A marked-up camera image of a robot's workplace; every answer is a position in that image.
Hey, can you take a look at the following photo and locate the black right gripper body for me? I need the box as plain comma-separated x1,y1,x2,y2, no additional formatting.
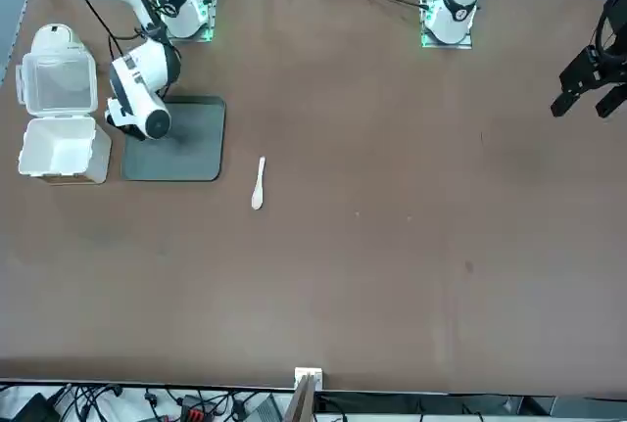
108,119,148,142

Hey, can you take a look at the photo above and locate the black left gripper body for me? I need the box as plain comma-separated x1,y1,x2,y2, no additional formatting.
595,0,627,59

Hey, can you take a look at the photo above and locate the translucent plastic container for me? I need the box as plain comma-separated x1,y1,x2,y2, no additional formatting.
18,116,113,186

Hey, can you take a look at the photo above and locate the translucent container lid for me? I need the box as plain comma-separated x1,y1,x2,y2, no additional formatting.
14,52,98,118

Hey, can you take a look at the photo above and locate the dark grey rectangular tray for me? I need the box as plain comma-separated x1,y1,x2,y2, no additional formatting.
121,94,227,182

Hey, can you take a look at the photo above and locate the white round trash can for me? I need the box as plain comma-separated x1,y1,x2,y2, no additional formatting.
30,23,93,59

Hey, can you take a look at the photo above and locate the small white spoon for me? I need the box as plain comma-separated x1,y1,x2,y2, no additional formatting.
251,156,267,211

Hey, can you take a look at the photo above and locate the red and black power strip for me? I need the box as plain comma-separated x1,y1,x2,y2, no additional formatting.
178,395,217,422

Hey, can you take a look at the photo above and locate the grey power adapter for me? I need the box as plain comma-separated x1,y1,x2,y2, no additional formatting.
244,396,286,422

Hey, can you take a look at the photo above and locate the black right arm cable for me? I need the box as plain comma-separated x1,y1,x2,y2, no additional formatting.
80,0,148,59

